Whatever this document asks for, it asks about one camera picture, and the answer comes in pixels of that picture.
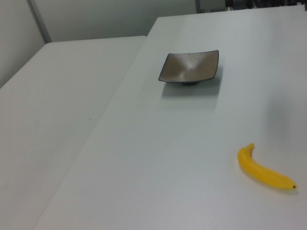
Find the grey metal partition post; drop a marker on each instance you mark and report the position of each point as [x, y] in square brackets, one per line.
[38, 19]

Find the square brown ceramic plate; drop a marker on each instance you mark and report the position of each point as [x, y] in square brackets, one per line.
[189, 67]

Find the yellow banana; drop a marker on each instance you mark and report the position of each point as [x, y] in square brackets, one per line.
[256, 169]

